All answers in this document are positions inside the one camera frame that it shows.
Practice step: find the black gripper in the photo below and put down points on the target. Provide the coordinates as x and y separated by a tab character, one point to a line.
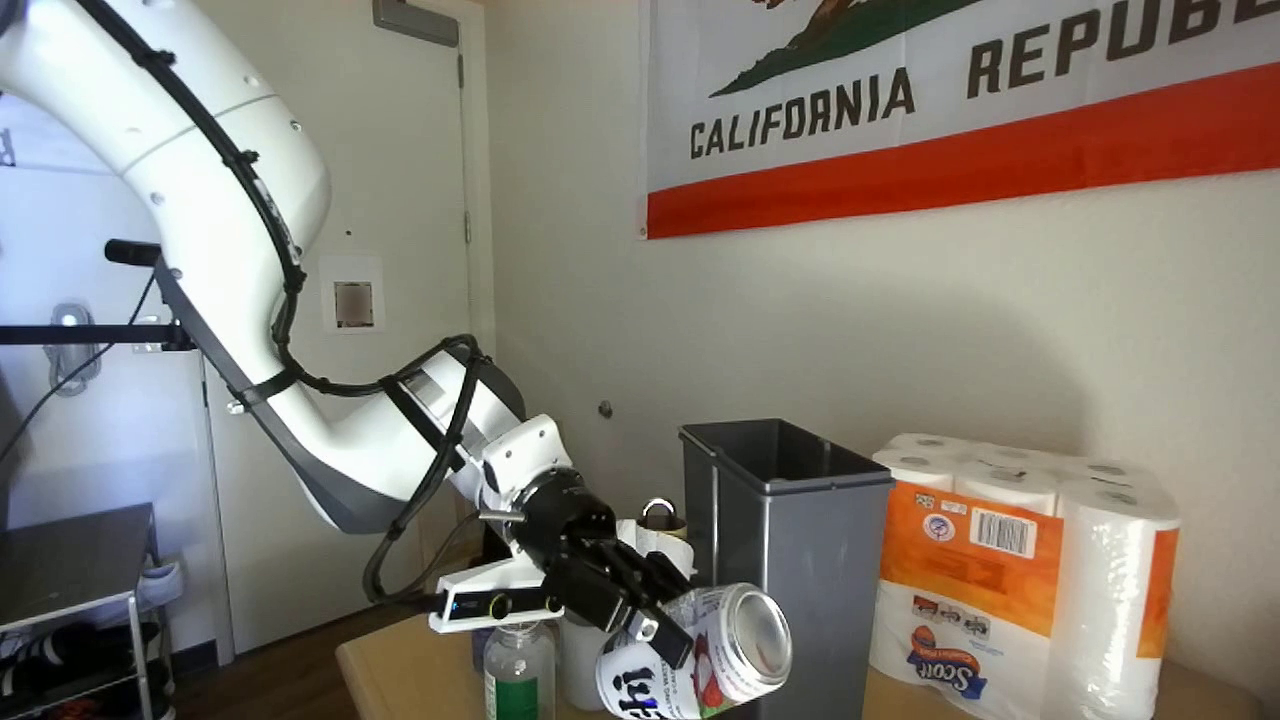
565	525

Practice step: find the white drink can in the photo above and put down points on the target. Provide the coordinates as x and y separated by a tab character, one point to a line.
734	652

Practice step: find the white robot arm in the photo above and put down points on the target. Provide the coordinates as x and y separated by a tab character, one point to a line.
202	132

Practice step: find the grey plastic bin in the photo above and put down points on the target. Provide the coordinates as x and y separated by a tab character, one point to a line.
813	587

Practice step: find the clear bottle green label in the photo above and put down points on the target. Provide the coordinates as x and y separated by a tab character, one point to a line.
516	675

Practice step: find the paper towel multipack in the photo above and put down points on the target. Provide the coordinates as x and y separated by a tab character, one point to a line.
1012	572

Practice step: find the small photo on door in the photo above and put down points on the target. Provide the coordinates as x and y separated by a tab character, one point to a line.
353	307

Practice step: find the California Republic flag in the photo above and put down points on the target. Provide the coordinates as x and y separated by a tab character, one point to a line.
962	121

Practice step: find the metal shelf cart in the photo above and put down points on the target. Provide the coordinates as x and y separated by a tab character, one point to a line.
64	562

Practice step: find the grey door closer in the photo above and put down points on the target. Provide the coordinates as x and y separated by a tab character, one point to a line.
419	22

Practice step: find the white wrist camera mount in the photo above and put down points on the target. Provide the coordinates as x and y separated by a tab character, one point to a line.
493	593

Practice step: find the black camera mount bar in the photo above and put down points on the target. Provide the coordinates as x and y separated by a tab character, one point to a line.
131	253

